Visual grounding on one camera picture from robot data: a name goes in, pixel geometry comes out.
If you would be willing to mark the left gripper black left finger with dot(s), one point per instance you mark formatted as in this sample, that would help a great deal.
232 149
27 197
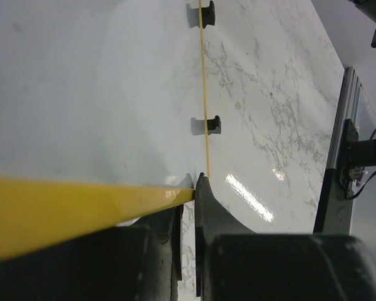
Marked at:
137 262

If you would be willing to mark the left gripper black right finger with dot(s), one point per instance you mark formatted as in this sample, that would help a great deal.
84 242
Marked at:
235 263

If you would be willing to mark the right aluminium frame post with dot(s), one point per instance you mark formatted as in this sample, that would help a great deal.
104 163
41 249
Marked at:
353 104

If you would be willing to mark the yellow framed whiteboard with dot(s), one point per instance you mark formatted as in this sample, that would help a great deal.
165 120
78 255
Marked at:
101 112

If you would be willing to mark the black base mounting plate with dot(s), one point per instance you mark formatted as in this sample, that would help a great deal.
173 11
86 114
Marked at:
356 167

